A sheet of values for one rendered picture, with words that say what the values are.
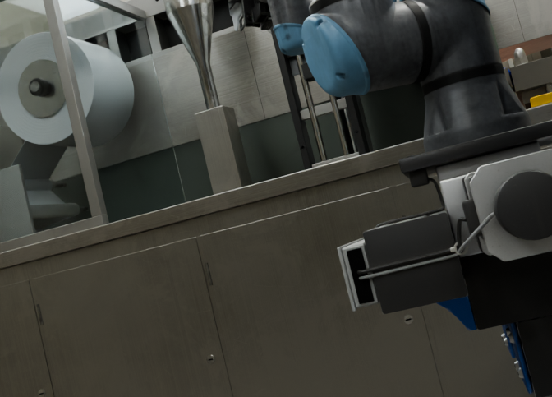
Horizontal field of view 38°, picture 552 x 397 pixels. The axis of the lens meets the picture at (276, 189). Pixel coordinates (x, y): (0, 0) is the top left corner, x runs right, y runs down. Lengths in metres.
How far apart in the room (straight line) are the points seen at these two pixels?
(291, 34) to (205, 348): 0.90
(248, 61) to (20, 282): 0.97
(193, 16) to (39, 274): 0.83
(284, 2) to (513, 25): 1.15
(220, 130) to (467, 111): 1.28
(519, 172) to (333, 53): 0.44
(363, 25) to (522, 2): 1.38
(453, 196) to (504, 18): 1.52
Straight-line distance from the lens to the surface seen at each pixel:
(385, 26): 1.10
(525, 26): 2.43
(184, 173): 2.64
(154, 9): 2.75
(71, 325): 2.17
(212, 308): 1.98
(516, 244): 0.73
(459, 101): 1.13
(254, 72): 2.57
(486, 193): 0.73
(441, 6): 1.15
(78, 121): 2.18
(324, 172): 1.83
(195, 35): 2.37
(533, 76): 2.04
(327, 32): 1.08
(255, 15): 1.56
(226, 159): 2.29
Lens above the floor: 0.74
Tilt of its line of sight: 4 degrees up
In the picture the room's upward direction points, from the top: 14 degrees counter-clockwise
